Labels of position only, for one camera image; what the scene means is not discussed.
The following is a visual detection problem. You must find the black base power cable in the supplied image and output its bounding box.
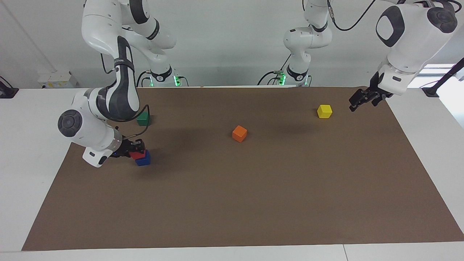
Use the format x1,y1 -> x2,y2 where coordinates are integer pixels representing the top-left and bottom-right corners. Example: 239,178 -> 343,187
136,71 -> 153,88
257,54 -> 292,86

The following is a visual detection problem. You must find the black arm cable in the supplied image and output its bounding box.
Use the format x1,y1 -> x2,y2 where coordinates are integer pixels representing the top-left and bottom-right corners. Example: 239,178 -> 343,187
101,54 -> 150,138
326,0 -> 378,32

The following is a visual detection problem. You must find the brown table mat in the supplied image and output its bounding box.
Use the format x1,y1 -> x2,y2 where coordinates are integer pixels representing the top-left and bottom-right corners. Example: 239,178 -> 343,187
22,86 -> 464,251

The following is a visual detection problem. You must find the black slanted stand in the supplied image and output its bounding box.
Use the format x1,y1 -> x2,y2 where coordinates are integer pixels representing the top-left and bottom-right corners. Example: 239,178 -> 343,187
422,58 -> 464,98

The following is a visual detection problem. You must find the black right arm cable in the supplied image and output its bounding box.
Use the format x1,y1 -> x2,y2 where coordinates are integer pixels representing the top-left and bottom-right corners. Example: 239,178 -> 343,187
101,54 -> 150,138

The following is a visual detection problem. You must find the white box with yellow label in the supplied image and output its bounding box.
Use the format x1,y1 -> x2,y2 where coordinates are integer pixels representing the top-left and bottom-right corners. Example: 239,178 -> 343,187
38,71 -> 78,90

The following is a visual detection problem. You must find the orange wooden block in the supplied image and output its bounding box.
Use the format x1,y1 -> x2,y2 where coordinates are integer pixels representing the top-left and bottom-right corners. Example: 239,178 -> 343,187
232,125 -> 248,143

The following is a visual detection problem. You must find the black table clamp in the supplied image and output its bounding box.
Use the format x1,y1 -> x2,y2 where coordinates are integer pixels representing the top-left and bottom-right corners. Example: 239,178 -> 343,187
0,76 -> 19,99

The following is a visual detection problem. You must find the blue wooden block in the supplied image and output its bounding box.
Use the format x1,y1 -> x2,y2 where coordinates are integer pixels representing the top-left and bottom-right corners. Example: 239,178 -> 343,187
135,150 -> 151,166

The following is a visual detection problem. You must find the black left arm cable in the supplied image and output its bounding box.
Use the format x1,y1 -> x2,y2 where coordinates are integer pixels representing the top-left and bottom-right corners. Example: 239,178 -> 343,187
326,0 -> 378,32

